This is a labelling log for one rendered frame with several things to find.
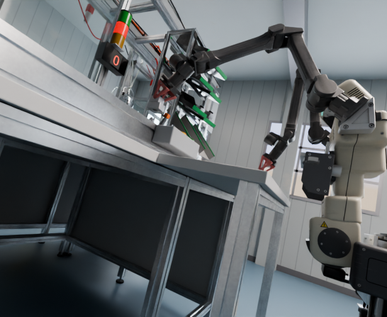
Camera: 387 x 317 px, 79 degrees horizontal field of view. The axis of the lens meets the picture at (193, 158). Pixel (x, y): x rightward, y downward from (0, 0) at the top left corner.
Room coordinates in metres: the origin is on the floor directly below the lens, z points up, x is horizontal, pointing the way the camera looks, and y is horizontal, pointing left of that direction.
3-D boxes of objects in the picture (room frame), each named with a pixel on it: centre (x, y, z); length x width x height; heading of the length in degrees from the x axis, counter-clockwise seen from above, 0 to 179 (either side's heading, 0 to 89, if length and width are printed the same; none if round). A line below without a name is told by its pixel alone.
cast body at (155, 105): (1.00, 0.22, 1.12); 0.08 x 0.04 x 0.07; 63
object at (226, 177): (1.07, -0.07, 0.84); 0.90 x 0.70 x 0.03; 152
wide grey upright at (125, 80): (2.19, 0.83, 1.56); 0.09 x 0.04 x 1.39; 153
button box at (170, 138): (0.81, 0.06, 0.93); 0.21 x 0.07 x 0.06; 153
